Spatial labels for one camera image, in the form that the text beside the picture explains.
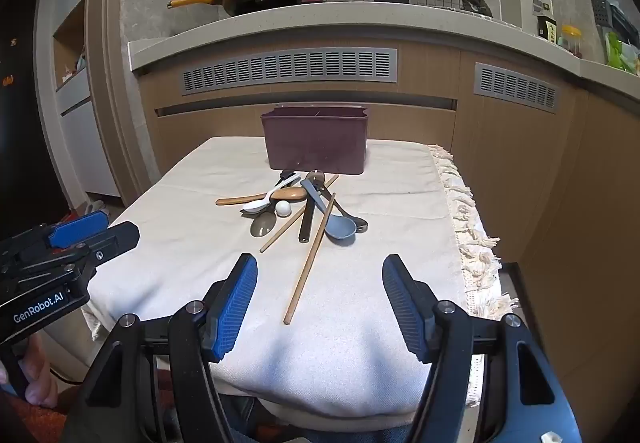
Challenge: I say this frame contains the green packets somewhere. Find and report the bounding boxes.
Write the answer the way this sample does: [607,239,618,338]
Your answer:
[605,30,640,74]

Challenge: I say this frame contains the white spoon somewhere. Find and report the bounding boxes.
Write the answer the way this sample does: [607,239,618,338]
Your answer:
[242,173,302,214]

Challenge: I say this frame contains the person's reddish clothing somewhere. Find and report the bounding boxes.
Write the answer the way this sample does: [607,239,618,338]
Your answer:
[0,393,66,443]

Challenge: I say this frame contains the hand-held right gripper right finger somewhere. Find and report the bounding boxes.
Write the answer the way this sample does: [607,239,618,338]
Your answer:
[382,254,583,443]

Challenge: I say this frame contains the dark grey metal spoon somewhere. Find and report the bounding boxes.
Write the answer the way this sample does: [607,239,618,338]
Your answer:
[320,188,369,233]

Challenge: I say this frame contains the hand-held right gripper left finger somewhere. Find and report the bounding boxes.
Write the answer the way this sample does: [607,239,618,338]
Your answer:
[60,253,259,443]

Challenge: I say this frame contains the white fringed tablecloth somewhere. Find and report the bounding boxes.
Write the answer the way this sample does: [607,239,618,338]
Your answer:
[82,137,521,429]

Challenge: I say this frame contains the person's left hand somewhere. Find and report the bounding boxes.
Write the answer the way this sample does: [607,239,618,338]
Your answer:
[20,338,59,407]

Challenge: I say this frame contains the olive grey spoon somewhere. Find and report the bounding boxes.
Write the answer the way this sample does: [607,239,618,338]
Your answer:
[250,211,278,239]

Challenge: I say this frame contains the blue-grey spoon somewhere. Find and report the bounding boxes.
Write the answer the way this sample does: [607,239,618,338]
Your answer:
[300,179,358,241]

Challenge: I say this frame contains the long grey vent grille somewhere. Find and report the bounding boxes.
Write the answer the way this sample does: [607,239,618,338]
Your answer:
[181,48,399,96]

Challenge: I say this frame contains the wooden chopstick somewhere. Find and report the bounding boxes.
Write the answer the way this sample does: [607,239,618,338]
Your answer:
[283,193,337,325]
[259,174,340,254]

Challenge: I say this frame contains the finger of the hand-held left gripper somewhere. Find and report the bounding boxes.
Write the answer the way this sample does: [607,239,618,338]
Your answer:
[47,211,110,249]
[75,221,141,269]

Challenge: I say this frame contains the white shelf unit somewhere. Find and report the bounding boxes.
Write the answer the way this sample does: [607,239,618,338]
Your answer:
[35,0,122,204]

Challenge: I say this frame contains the jar with yellow lid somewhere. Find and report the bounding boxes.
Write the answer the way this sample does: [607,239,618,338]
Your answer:
[561,25,584,58]

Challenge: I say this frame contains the wooden spoon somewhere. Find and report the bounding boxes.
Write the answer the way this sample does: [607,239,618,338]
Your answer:
[216,187,307,206]

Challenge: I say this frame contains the black-handled round spoon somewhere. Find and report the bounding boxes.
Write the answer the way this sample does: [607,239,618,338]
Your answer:
[298,170,326,244]

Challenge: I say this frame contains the dark round pan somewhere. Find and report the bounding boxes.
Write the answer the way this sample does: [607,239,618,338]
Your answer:
[461,0,495,18]

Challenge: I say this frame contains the short grey vent grille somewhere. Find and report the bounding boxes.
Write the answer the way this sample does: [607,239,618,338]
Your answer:
[474,63,561,114]

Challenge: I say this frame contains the beige kitchen counter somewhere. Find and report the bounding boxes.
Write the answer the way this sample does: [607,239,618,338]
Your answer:
[127,3,640,96]

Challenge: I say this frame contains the maroon utensil holder box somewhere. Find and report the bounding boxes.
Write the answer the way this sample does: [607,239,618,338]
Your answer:
[260,106,371,176]

